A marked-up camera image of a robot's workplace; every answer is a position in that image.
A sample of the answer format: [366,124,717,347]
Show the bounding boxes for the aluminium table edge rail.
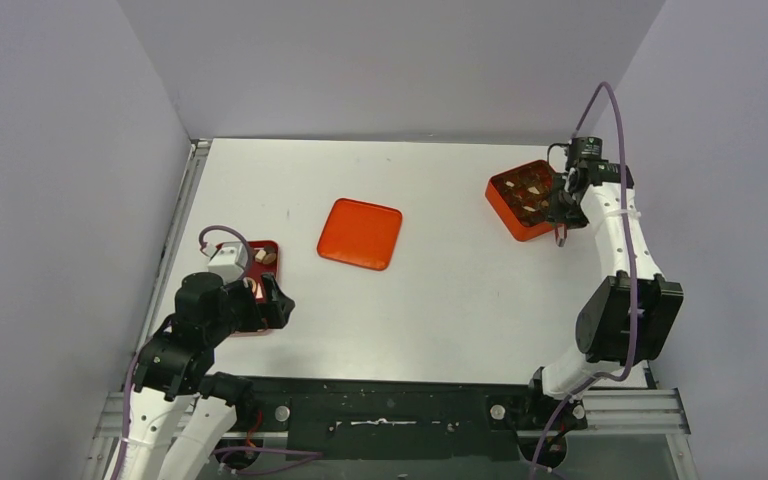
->
[155,139,212,286]

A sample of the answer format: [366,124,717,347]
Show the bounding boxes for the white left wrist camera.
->
[201,241,254,284]

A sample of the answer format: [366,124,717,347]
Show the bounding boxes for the orange compartment chocolate box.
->
[485,159,555,242]

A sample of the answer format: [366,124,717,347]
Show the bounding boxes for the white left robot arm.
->
[105,272,295,479]

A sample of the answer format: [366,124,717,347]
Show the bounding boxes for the red chocolate tray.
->
[231,240,280,337]

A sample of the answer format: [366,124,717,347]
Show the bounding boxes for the pink silicone tongs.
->
[554,224,567,248]

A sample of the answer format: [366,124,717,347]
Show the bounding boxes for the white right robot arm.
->
[522,136,684,427]

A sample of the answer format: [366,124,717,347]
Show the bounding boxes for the orange box lid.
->
[316,198,403,271]

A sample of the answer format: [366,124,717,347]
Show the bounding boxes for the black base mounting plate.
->
[227,377,588,462]

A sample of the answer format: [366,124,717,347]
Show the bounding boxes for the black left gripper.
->
[207,271,295,342]

